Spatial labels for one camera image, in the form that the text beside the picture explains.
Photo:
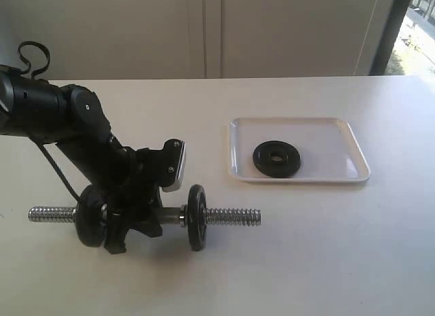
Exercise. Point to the dark window frame post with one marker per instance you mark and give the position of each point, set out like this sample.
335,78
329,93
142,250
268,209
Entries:
390,32

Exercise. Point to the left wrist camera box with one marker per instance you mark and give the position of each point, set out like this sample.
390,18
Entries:
174,161

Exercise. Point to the black weight plate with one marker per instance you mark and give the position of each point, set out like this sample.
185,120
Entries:
276,159
89,224
196,218

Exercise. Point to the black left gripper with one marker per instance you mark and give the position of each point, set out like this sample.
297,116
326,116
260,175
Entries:
134,197

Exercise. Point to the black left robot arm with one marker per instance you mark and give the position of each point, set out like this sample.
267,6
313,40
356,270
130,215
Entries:
70,117

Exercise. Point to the white rectangular tray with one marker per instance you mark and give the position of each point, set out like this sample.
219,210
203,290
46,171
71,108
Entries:
327,149

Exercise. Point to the chrome threaded dumbbell bar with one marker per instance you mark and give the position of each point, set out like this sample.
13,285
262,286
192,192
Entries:
165,215

